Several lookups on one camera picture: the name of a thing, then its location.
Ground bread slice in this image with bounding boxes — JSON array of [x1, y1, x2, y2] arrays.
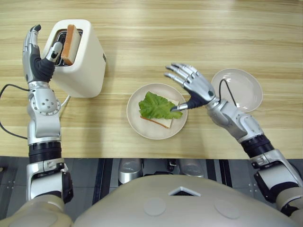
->
[[139, 97, 180, 129], [61, 24, 79, 66]]

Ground robot body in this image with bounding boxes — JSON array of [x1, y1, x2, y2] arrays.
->
[[72, 174, 299, 227]]

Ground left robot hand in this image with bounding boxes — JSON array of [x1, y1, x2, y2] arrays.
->
[[22, 24, 63, 84]]

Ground white cord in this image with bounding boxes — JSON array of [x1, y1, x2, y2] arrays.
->
[[57, 94, 71, 119]]

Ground black cable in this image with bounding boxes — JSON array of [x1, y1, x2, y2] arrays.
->
[[218, 79, 238, 107], [0, 83, 30, 140]]

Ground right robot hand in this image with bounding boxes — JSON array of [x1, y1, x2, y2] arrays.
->
[[164, 62, 217, 113]]

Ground cream toaster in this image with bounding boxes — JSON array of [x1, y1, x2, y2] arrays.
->
[[42, 19, 107, 98]]

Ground green lettuce leaf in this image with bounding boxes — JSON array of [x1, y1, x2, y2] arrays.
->
[[138, 91, 184, 120]]

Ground white plate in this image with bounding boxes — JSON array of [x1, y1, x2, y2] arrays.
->
[[211, 68, 264, 114]]

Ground beige plate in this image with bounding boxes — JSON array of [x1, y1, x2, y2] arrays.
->
[[126, 82, 189, 140]]

